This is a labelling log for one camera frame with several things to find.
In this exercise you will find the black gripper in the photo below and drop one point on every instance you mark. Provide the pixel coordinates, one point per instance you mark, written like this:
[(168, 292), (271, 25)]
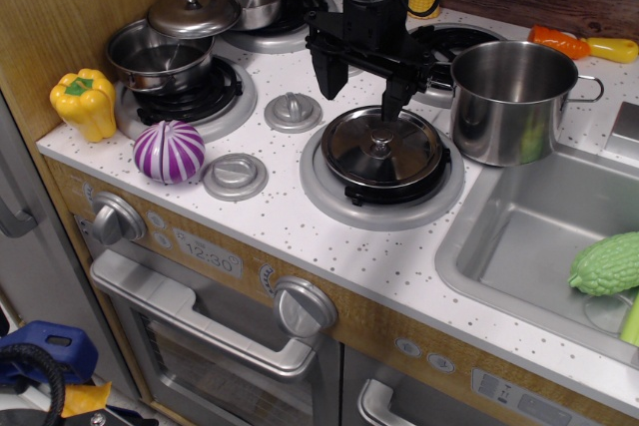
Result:
[(372, 36)]

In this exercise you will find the steel pot lid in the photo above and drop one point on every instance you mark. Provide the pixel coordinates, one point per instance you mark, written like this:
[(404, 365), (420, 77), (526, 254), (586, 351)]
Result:
[(362, 148)]

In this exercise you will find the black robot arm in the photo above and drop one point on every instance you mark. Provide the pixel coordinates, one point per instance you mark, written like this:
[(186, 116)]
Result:
[(370, 35)]

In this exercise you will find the tall steel pot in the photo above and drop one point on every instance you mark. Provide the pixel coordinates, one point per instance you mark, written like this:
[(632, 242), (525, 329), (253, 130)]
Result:
[(508, 99)]

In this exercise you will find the steel lid on pan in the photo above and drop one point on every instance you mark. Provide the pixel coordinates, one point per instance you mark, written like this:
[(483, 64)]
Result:
[(194, 19)]

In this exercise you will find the steel pan front left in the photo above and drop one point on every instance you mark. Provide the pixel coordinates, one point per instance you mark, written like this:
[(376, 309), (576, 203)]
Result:
[(147, 61)]

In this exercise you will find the grey stove knob middle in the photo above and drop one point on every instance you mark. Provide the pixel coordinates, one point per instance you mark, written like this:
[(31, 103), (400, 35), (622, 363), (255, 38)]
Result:
[(293, 113)]

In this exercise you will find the grey stove knob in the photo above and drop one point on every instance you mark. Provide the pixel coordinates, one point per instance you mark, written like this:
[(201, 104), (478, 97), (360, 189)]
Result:
[(235, 177), (293, 113)]

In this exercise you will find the back right black burner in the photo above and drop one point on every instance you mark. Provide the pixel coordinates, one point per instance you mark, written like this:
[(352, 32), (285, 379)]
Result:
[(444, 42)]

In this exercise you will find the black burner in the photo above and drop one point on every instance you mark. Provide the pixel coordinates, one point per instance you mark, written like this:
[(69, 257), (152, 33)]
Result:
[(381, 209), (216, 107), (286, 35), (444, 42)]

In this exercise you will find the back left black burner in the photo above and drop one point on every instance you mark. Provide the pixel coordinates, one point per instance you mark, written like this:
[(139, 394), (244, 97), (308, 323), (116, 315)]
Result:
[(286, 35)]

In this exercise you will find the front right black burner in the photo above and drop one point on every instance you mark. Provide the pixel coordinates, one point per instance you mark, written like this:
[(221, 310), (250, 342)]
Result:
[(381, 209)]

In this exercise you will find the front left black burner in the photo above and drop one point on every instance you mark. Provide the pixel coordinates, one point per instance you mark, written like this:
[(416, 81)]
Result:
[(216, 107)]

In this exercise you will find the grey stove knob front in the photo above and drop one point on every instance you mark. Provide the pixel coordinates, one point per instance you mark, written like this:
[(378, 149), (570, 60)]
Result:
[(235, 177)]

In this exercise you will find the orange toy carrot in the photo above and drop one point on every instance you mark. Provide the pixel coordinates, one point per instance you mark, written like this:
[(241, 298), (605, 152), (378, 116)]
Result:
[(559, 41)]

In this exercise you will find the purple striped toy onion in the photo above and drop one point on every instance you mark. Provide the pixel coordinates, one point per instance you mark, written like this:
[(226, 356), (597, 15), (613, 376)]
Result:
[(170, 152)]

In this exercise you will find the grey sink basin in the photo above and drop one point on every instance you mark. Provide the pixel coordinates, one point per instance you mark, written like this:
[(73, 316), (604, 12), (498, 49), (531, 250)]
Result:
[(511, 244)]

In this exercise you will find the right grey oven dial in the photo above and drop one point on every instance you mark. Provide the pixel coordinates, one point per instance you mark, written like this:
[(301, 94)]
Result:
[(301, 309)]

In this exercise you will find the grey oven dial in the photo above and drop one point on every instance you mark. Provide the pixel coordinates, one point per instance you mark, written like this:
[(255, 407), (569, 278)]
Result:
[(301, 309), (115, 220)]

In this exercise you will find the yellow toy squash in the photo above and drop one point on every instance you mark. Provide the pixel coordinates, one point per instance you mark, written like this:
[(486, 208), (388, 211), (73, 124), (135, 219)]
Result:
[(617, 50)]

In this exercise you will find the grey faucet base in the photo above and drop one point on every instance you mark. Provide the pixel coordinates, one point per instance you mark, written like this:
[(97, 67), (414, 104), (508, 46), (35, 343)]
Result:
[(624, 135)]

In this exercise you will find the yellow toy bell pepper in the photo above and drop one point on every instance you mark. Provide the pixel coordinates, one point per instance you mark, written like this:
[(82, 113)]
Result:
[(86, 102)]

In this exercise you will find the left grey oven dial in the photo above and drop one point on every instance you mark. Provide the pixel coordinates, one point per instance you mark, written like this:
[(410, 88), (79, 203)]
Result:
[(115, 220)]

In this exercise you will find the green toy bitter gourd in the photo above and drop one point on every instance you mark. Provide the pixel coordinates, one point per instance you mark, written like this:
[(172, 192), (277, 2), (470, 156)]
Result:
[(607, 266)]

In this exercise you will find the light green toy piece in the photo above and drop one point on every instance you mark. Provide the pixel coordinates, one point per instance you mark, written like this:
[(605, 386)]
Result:
[(630, 328)]

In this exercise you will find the blue device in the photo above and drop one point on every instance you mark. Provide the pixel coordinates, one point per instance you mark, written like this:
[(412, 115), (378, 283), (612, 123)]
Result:
[(68, 348)]

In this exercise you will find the grey dishwasher handle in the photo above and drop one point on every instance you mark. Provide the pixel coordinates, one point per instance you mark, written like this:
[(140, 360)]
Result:
[(374, 404)]

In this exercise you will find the grey fridge handle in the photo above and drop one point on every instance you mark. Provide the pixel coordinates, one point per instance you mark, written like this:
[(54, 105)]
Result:
[(18, 195)]

